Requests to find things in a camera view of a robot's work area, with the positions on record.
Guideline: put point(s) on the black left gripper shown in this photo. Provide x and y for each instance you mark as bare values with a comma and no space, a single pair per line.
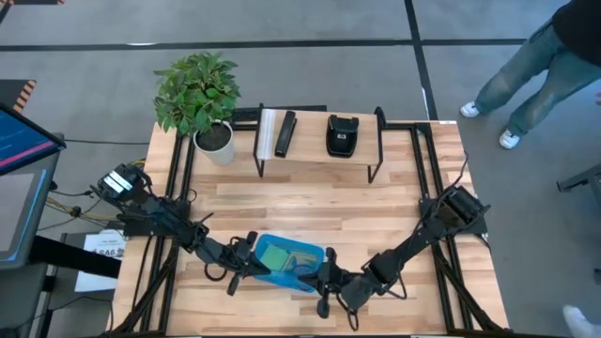
241,258

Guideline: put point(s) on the white printed paper sheet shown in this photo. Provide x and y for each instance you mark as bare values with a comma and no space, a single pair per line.
94,284

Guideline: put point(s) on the blue plastic pencil box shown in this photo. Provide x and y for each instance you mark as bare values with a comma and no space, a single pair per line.
291,249

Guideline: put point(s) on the wooden shelf with black legs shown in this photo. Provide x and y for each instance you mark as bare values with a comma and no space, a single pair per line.
312,141

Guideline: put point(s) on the white plant pot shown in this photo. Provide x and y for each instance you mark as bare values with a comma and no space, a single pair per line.
220,152

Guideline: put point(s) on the black orange hazard-striped mat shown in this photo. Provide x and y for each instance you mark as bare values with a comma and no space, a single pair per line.
14,91

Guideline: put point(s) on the white paper pad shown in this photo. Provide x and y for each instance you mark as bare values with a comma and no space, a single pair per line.
266,136

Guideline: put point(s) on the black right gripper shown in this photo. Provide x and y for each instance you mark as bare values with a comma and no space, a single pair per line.
333,281

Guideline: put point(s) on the computer monitor with blue screen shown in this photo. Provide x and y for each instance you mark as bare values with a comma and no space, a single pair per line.
23,141

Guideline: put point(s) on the green leafy plant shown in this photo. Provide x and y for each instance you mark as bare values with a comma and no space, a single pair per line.
197,94

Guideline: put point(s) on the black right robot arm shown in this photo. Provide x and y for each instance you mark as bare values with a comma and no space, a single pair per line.
422,237

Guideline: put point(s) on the black hole punch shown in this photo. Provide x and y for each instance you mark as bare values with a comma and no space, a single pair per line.
343,138

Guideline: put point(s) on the green sticky note pad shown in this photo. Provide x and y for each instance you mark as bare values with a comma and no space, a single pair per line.
274,258

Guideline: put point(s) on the black aluminium table frame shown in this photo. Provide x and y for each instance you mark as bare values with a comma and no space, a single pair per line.
404,126

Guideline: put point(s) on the person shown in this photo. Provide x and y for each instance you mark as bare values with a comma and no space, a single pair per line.
526,66

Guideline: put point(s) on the black stapler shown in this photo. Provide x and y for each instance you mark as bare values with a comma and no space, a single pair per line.
285,133

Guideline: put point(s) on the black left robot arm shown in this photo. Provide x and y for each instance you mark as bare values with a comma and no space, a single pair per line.
159,216

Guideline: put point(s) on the black cart beam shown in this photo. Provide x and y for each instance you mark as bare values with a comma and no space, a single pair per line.
70,256

